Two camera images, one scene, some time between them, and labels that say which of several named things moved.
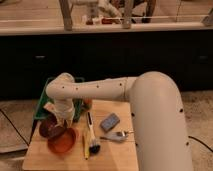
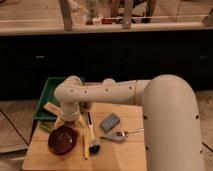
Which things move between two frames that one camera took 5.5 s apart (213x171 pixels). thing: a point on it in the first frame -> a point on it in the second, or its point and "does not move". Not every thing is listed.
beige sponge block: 50,106 does not move
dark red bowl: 48,129 -> 62,139
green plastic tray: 41,113 does not move
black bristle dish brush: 94,147 does not move
